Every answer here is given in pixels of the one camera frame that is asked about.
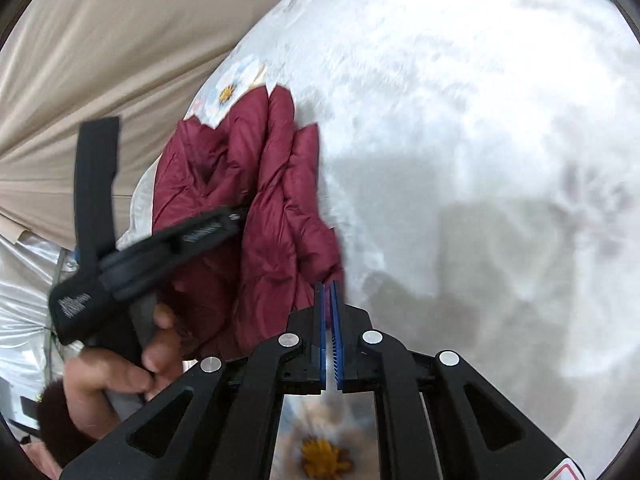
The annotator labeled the maroon quilted puffer jacket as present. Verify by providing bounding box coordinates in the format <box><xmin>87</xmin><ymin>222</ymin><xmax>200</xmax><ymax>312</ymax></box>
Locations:
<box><xmin>152</xmin><ymin>86</ymin><xmax>343</xmax><ymax>360</ymax></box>

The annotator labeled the person's left hand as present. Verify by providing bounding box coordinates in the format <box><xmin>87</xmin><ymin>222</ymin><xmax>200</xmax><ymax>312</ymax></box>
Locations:
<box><xmin>63</xmin><ymin>304</ymin><xmax>183</xmax><ymax>440</ymax></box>

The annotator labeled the silver satin fabric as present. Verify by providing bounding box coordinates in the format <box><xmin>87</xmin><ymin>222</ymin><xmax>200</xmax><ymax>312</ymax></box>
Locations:
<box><xmin>1</xmin><ymin>232</ymin><xmax>81</xmax><ymax>437</ymax></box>

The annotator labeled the white floral bed blanket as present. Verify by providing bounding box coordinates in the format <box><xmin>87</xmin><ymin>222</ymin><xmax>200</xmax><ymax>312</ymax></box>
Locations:
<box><xmin>117</xmin><ymin>0</ymin><xmax>640</xmax><ymax>480</ymax></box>

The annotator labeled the beige curtain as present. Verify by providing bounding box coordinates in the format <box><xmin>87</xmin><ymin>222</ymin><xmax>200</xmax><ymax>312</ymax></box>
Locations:
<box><xmin>1</xmin><ymin>0</ymin><xmax>280</xmax><ymax>248</ymax></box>

